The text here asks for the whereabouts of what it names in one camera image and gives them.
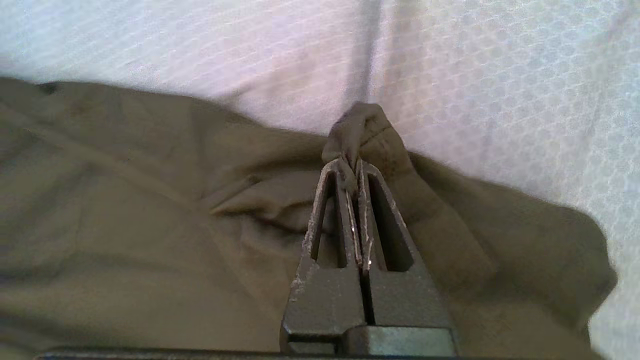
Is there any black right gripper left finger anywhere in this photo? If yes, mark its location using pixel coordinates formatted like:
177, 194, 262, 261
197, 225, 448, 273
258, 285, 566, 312
280, 159, 367, 353

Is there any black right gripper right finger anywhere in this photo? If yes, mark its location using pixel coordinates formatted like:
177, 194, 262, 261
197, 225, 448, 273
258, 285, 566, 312
355, 159, 458, 357

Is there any black moon print T-shirt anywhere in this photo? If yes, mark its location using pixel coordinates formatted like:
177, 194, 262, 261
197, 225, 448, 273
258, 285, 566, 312
0, 76, 618, 360

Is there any blue bed sheet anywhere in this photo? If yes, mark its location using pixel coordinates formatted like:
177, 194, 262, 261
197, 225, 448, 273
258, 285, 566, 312
0, 0, 640, 360

